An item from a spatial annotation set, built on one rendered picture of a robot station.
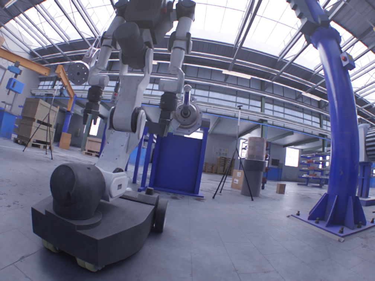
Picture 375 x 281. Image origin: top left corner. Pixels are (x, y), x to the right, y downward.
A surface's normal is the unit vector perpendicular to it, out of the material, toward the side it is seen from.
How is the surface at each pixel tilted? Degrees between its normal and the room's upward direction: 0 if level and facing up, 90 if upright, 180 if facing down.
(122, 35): 90
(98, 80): 101
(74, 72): 131
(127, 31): 90
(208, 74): 90
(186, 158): 90
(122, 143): 60
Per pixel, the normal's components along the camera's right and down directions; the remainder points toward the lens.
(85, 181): 0.95, -0.29
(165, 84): -0.01, 0.06
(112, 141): 0.10, -0.61
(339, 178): -0.89, -0.20
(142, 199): 0.12, -0.79
